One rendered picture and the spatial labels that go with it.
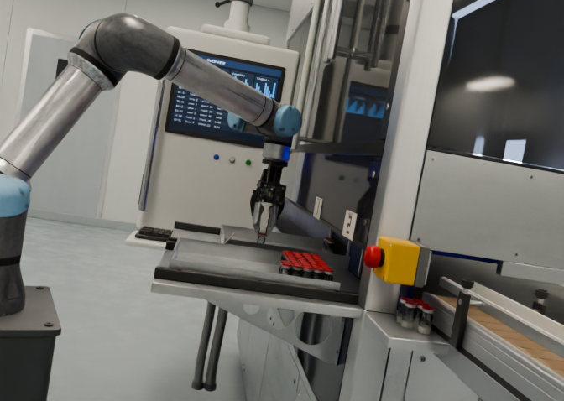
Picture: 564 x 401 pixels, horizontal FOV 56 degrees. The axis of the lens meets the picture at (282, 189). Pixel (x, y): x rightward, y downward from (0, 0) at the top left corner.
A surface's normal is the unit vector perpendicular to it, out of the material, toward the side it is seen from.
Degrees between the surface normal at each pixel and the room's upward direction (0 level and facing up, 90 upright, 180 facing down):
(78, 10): 90
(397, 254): 90
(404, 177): 90
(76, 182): 90
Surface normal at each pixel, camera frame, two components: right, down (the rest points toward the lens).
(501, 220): 0.14, 0.07
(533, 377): -0.98, -0.16
